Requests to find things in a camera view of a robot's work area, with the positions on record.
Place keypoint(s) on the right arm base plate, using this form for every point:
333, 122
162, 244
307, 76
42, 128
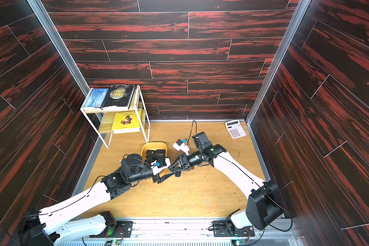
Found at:
224, 228

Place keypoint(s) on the white calculator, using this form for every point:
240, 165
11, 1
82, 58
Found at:
235, 129

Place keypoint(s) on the yellow book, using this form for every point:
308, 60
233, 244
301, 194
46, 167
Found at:
121, 122

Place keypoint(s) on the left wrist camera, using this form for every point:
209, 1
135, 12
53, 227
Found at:
160, 165

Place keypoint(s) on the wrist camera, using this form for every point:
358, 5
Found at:
160, 165
182, 145

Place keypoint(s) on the white wire shelf rack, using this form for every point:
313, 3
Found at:
94, 116

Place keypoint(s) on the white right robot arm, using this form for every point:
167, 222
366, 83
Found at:
263, 197

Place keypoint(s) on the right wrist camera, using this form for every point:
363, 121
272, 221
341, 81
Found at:
182, 145

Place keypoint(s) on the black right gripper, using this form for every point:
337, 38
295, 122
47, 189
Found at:
184, 163

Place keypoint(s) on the black silver Porsche key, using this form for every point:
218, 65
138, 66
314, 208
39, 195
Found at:
161, 151

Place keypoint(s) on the yellow storage box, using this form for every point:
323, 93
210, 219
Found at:
155, 146

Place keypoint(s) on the blue book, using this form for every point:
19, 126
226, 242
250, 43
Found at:
96, 98

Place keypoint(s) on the aluminium corner post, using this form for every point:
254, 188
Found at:
57, 41
281, 51

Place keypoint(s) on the aluminium left corner post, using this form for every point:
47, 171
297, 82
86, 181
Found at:
57, 41

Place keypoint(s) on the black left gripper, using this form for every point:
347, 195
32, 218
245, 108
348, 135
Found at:
156, 178

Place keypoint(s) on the black book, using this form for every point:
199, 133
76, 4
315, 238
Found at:
118, 97

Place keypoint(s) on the aluminium right corner post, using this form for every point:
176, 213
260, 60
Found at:
281, 51

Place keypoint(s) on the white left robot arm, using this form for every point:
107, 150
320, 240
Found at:
55, 225

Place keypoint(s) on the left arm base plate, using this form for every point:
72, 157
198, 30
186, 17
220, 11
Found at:
122, 229

